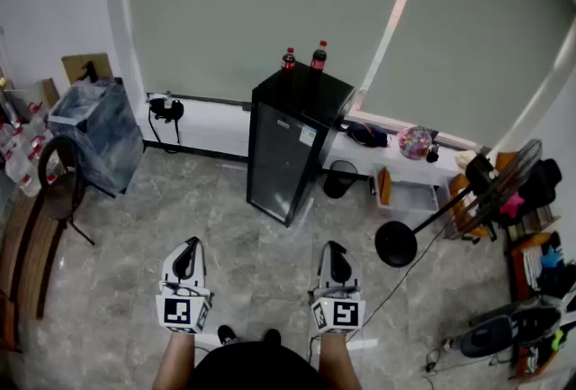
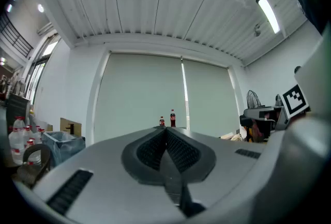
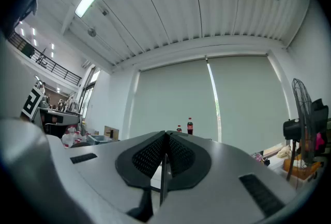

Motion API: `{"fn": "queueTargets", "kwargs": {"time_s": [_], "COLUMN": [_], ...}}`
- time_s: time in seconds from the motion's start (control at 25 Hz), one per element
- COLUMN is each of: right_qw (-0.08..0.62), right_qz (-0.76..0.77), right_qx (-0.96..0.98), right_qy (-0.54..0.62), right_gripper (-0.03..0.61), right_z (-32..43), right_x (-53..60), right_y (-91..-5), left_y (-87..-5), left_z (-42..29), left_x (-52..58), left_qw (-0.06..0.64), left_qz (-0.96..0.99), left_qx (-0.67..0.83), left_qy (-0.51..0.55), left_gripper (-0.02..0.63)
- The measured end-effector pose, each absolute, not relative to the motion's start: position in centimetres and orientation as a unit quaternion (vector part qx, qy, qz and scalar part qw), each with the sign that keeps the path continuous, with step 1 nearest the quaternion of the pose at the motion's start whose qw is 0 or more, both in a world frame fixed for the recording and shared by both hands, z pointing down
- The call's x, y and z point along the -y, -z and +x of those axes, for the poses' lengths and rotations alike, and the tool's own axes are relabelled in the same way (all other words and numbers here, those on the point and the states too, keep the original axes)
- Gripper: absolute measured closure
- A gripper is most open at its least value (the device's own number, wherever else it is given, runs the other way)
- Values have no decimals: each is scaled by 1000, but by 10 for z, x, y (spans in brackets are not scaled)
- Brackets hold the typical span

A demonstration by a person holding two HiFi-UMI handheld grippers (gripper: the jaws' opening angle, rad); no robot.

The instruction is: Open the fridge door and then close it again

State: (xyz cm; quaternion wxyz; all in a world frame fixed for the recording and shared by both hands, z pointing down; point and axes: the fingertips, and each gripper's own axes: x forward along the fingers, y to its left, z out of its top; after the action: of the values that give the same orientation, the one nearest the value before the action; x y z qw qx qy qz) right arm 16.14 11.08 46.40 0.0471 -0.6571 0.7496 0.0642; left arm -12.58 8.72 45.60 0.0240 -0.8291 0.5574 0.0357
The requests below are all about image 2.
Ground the group of clear water jugs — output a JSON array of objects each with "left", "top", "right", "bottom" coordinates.
[{"left": 7, "top": 115, "right": 46, "bottom": 167}]

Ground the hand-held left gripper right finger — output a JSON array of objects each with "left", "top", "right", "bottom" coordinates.
[{"left": 167, "top": 127, "right": 268, "bottom": 217}]

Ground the black pedestal fan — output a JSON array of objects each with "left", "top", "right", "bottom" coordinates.
[{"left": 246, "top": 89, "right": 263, "bottom": 110}]

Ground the black backpack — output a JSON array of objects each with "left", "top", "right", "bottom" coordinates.
[{"left": 239, "top": 114, "right": 271, "bottom": 142}]

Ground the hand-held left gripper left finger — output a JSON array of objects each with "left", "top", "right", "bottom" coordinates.
[{"left": 33, "top": 127, "right": 186, "bottom": 222}]

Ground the white wall air vent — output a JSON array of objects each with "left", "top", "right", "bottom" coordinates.
[{"left": 37, "top": 22, "right": 55, "bottom": 36}]

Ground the narrow grey roller blind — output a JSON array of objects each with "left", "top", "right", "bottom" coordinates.
[{"left": 182, "top": 58, "right": 241, "bottom": 138}]

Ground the black mezzanine railing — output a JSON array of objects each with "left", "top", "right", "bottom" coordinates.
[{"left": 0, "top": 12, "right": 34, "bottom": 58}]

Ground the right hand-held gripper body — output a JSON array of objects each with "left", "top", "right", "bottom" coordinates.
[{"left": 274, "top": 84, "right": 310, "bottom": 125}]

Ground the brown cardboard sheet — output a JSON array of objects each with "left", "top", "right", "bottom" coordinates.
[{"left": 59, "top": 117, "right": 82, "bottom": 138}]

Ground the cream cloth bundle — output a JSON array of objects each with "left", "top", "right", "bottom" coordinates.
[{"left": 221, "top": 132, "right": 244, "bottom": 142}]

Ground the white ceiling tube light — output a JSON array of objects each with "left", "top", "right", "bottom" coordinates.
[{"left": 255, "top": 0, "right": 281, "bottom": 35}]

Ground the wide grey roller blind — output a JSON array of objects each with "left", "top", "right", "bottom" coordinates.
[{"left": 94, "top": 52, "right": 188, "bottom": 144}]

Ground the window with grey frame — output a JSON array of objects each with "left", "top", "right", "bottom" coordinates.
[{"left": 24, "top": 34, "right": 62, "bottom": 104}]

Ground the black cabinet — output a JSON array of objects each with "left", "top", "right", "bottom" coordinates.
[{"left": 6, "top": 93, "right": 31, "bottom": 128}]

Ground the dark brown chair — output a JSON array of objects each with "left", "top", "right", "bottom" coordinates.
[{"left": 17, "top": 143, "right": 52, "bottom": 189}]

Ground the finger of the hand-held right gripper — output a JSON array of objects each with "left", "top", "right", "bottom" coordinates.
[{"left": 243, "top": 105, "right": 288, "bottom": 130}]

